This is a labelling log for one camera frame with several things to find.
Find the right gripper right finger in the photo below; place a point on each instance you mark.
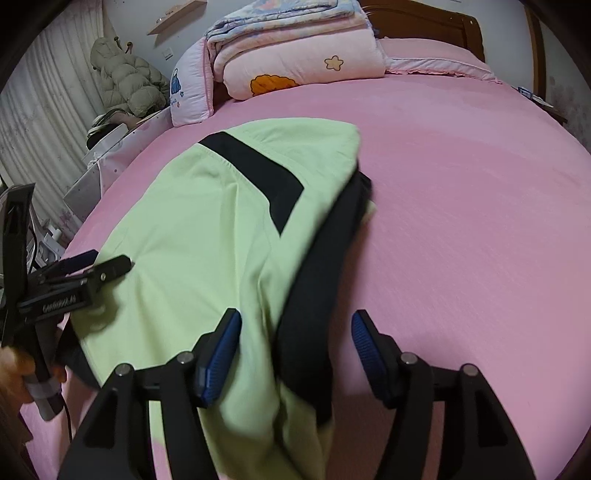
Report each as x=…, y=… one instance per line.
x=378, y=354

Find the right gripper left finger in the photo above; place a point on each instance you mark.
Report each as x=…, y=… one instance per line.
x=215, y=353

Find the green and black hooded jacket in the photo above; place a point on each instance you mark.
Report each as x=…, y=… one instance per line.
x=258, y=218

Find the person's left hand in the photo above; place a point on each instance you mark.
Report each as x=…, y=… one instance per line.
x=16, y=365

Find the pink bed sheet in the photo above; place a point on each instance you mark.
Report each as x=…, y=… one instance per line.
x=479, y=250

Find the white bedside cabinet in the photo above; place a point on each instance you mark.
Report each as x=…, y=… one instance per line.
x=106, y=162

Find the white curtain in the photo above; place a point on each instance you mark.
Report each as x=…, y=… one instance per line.
x=47, y=105

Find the beige puffer coat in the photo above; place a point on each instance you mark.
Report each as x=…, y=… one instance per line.
x=128, y=82

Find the white cartoon pillow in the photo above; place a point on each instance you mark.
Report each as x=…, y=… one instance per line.
x=191, y=86

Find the dark wooden nightstand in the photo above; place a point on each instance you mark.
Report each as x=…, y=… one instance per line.
x=544, y=105

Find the pink pillow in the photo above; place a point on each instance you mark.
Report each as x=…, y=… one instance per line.
x=407, y=56

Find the folded pink floral quilt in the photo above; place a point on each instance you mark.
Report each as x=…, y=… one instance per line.
x=268, y=46

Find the floral sliding wardrobe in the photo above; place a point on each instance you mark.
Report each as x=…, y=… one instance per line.
x=560, y=32

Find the wooden headboard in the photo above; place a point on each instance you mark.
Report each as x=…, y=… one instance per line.
x=411, y=19

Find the wooden wall shelf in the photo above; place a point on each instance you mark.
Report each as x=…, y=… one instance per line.
x=173, y=15

